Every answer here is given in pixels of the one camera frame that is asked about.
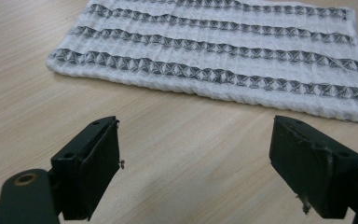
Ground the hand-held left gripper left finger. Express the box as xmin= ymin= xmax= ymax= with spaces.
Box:
xmin=49 ymin=115 xmax=121 ymax=222

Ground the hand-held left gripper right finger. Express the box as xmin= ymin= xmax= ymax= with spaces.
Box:
xmin=268 ymin=115 xmax=358 ymax=219

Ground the white grey-striped towel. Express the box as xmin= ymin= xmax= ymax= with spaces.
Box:
xmin=45 ymin=0 xmax=358 ymax=125

